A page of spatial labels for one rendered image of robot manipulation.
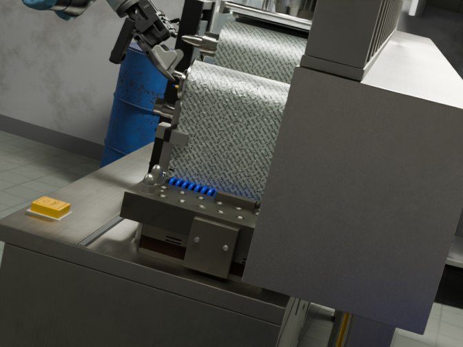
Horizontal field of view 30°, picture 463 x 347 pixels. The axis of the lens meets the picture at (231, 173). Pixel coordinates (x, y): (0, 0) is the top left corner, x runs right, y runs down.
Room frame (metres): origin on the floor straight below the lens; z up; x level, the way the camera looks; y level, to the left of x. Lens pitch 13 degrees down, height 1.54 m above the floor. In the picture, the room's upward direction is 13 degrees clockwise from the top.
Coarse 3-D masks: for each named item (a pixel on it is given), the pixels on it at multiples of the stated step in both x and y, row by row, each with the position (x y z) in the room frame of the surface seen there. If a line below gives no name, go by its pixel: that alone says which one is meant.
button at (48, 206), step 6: (42, 198) 1.92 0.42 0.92; (48, 198) 1.93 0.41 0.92; (36, 204) 1.87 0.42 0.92; (42, 204) 1.88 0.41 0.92; (48, 204) 1.89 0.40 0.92; (54, 204) 1.90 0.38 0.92; (60, 204) 1.91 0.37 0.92; (66, 204) 1.92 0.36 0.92; (30, 210) 1.88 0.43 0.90; (36, 210) 1.87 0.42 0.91; (42, 210) 1.87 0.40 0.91; (48, 210) 1.87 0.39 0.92; (54, 210) 1.87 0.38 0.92; (60, 210) 1.87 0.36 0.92; (66, 210) 1.91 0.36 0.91; (54, 216) 1.87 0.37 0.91; (60, 216) 1.88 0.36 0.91
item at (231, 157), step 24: (192, 120) 1.96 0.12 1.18; (216, 120) 1.95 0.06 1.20; (192, 144) 1.96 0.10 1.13; (216, 144) 1.95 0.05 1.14; (240, 144) 1.94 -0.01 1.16; (264, 144) 1.93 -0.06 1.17; (168, 168) 1.97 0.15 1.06; (192, 168) 1.96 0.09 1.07; (216, 168) 1.95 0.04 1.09; (240, 168) 1.94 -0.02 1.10; (264, 168) 1.93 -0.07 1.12; (240, 192) 1.94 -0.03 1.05
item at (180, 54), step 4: (164, 48) 2.07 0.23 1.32; (168, 48) 2.07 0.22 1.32; (176, 52) 2.07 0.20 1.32; (180, 52) 2.07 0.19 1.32; (180, 56) 2.07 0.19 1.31; (176, 60) 2.07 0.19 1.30; (180, 60) 2.07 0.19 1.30; (172, 64) 2.07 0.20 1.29; (176, 64) 2.07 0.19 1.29; (172, 68) 2.07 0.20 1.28; (172, 72) 2.06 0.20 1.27; (176, 76) 2.06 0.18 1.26
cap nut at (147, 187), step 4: (148, 176) 1.80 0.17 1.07; (152, 176) 1.80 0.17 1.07; (144, 180) 1.80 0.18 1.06; (148, 180) 1.79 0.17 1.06; (152, 180) 1.80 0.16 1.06; (144, 184) 1.79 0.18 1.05; (148, 184) 1.79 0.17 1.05; (152, 184) 1.80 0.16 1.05; (140, 188) 1.81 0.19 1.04; (144, 188) 1.79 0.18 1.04; (148, 188) 1.79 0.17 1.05; (152, 188) 1.80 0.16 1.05; (140, 192) 1.79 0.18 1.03; (144, 192) 1.79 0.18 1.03; (148, 192) 1.79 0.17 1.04; (152, 192) 1.80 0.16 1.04
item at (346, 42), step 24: (336, 0) 1.10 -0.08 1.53; (360, 0) 1.09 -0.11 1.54; (384, 0) 1.24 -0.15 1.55; (312, 24) 1.10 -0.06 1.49; (336, 24) 1.10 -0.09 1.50; (360, 24) 1.09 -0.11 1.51; (384, 24) 1.69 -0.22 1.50; (312, 48) 1.10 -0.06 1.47; (336, 48) 1.10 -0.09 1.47; (360, 48) 1.09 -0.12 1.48; (336, 72) 1.09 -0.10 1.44; (360, 72) 1.09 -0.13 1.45
